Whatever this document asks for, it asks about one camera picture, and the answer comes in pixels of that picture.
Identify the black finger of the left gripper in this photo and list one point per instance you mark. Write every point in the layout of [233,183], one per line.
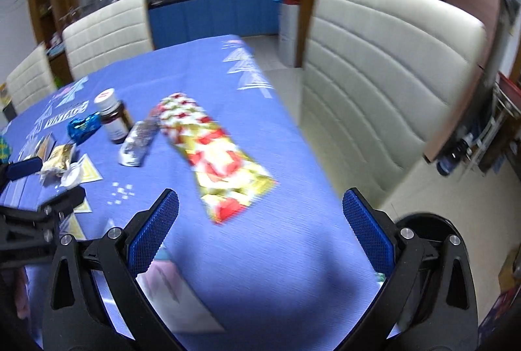
[63,205]

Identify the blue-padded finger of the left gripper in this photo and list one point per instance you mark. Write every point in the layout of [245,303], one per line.
[11,172]

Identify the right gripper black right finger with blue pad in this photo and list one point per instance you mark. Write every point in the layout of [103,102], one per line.
[397,254]

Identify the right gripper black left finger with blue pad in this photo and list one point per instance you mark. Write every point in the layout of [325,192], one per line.
[75,317]

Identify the white plastic lid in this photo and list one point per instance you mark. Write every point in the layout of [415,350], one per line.
[72,177]

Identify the gold foil wrapper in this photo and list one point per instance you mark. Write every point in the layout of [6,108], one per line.
[59,160]

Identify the blue foil candy wrapper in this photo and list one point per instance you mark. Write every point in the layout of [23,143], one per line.
[79,130]

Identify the silver pill blister pack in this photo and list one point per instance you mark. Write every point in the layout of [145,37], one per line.
[136,145]

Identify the brown medicine bottle white cap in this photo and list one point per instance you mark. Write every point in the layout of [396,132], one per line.
[114,115]

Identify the red yellow snack wrapper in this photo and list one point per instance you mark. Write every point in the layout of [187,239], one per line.
[228,179]

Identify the black round trash bin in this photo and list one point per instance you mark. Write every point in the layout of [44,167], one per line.
[443,295]

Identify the beaded tissue box cover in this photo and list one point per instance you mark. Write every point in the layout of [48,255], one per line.
[5,151]

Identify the cream chair far left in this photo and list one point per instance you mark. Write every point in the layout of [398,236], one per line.
[31,81]

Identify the cream chair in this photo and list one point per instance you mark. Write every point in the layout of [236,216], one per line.
[113,33]
[385,84]
[31,81]

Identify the blue patterned tablecloth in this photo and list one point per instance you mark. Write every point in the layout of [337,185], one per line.
[260,256]

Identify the cream chair far middle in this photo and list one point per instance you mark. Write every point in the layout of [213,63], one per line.
[113,33]

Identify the blue kitchen counter cabinet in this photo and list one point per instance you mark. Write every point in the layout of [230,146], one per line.
[181,21]

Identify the cream chair right side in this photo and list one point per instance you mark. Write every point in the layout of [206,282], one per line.
[385,84]

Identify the white appliance red lid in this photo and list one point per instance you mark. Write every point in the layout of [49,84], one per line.
[288,32]

